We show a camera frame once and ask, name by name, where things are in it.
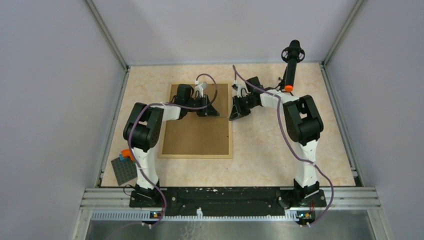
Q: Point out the blue lego brick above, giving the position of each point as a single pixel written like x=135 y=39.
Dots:
x=122 y=158

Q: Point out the orange curved toy block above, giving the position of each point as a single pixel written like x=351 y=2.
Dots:
x=127 y=153

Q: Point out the grey lego baseplate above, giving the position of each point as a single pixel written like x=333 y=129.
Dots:
x=124 y=170

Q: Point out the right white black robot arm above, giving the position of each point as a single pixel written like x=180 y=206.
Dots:
x=303 y=127

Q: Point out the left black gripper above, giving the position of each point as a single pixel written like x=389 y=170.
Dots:
x=209 y=110

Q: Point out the black mini tripod stand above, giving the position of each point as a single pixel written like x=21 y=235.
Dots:
x=284 y=79

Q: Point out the black microphone orange tip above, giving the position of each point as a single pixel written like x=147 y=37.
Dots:
x=296 y=43

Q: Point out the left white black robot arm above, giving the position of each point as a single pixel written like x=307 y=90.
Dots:
x=143 y=127

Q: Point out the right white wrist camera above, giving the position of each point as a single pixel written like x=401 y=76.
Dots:
x=241 y=90

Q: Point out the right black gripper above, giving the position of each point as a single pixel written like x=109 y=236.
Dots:
x=236 y=111

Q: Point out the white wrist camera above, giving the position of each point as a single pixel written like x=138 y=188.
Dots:
x=241 y=90
x=199 y=89

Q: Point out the wooden picture frame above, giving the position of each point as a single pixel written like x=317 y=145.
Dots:
x=195 y=137

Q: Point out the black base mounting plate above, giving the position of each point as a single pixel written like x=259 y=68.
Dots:
x=226 y=201

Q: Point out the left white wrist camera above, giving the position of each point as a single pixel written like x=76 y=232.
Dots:
x=199 y=89

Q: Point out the aluminium front rail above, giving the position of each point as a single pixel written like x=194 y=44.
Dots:
x=113 y=204

